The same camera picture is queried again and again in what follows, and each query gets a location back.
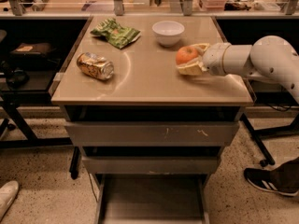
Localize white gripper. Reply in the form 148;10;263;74
177;43;231;76

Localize orange fruit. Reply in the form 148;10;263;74
176;46;199;65

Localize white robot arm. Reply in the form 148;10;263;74
176;35;299;103

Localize grey drawer cabinet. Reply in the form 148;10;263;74
50;14;256;224

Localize top grey drawer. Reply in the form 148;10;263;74
65;121;239;147

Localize grey drawer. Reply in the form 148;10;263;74
82;157;221;175
65;121;239;147

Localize middle grey drawer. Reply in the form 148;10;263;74
82;157;221;175

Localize open bottom drawer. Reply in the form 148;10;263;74
94;175;210;224

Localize white ceramic bowl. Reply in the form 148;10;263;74
152;21;185;47

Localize green chip bag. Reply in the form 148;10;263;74
91;18;140;49

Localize crushed gold soda can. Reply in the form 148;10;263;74
77;52;114;80

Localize black striped sneaker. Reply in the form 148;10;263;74
244;168;298;197

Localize black bag on shelf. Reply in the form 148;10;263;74
9;42;55;69

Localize black headphones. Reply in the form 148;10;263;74
3;70;29;89

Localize white shoe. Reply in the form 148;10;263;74
0;180;19;221

